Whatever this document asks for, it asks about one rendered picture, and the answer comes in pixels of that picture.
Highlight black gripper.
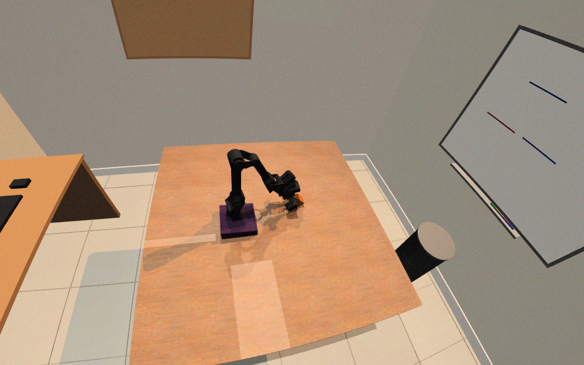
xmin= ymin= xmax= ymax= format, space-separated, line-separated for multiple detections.
xmin=278 ymin=185 xmax=299 ymax=211

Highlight orange block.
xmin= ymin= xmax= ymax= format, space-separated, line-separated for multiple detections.
xmin=293 ymin=193 xmax=304 ymax=207

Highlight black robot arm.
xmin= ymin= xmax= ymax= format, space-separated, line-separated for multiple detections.
xmin=225 ymin=149 xmax=300 ymax=220

